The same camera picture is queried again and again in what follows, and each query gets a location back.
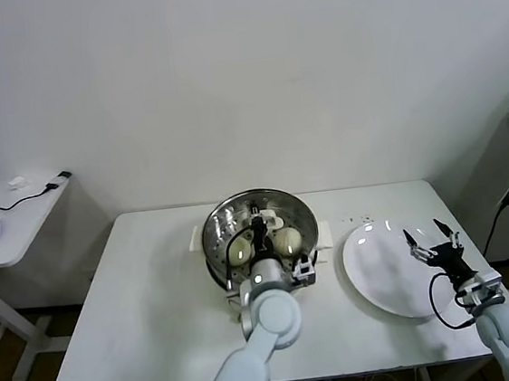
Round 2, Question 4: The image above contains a white oval plate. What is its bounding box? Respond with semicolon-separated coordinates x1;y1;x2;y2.
338;213;462;326

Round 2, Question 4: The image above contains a black cable with connector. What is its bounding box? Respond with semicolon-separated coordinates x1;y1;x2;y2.
0;172;74;213

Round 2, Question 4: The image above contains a white side table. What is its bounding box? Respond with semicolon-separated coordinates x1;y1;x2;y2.
0;173;92;381

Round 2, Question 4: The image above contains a white electric cooker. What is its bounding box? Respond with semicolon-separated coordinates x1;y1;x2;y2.
206;245;337;328

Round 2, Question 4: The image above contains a white steamed baozi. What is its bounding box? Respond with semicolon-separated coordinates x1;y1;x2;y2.
271;226;304;258
226;238;255;268

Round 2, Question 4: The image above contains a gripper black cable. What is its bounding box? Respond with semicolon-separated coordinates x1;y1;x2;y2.
220;225;265;290
427;267;479;332

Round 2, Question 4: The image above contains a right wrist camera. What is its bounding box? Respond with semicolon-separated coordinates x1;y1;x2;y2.
454;266;507;311

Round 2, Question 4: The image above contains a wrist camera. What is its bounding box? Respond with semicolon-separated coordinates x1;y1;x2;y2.
454;266;507;311
291;252;320;287

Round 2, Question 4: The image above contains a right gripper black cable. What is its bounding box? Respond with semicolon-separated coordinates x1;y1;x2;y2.
427;267;479;332

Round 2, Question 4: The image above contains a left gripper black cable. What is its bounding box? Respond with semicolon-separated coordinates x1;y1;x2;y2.
220;225;265;290

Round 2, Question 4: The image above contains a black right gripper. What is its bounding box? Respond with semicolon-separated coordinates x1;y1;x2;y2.
402;215;479;291

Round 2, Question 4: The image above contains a small white object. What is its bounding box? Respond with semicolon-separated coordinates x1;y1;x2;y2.
5;176;28;193

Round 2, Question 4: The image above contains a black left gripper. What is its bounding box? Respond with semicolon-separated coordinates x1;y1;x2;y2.
247;204;277;260

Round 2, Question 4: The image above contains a steel steamer basket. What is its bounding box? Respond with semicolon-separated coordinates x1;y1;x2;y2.
183;181;338;298

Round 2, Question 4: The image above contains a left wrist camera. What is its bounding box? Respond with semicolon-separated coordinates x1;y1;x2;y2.
291;252;320;287

